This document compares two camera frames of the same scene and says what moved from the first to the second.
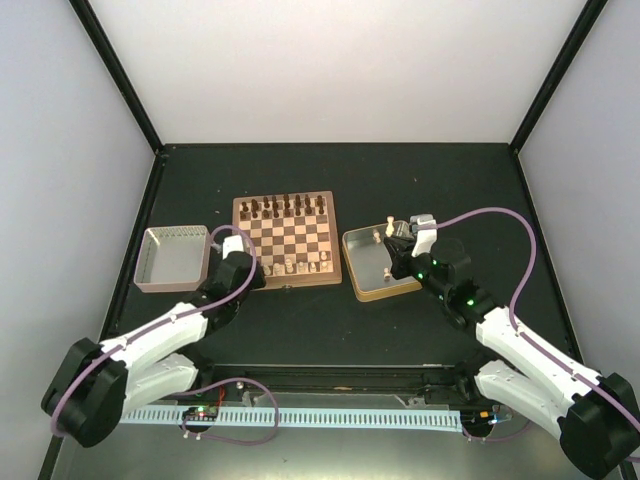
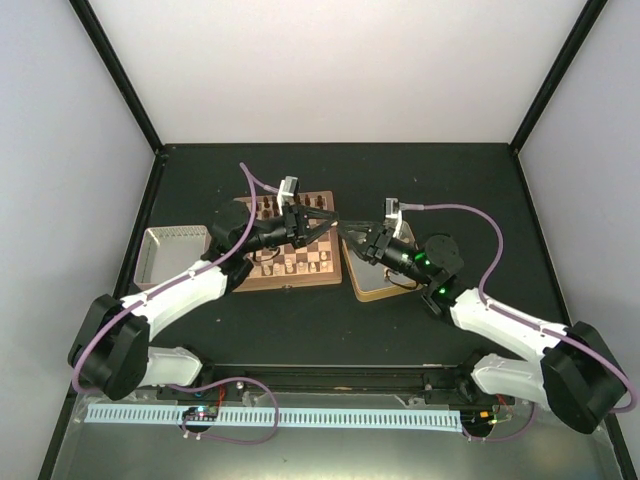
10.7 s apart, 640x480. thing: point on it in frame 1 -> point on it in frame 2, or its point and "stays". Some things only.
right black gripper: [402, 247] -> [378, 238]
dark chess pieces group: [282, 207] stays
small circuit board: [201, 413] stays
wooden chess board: [294, 235] stays
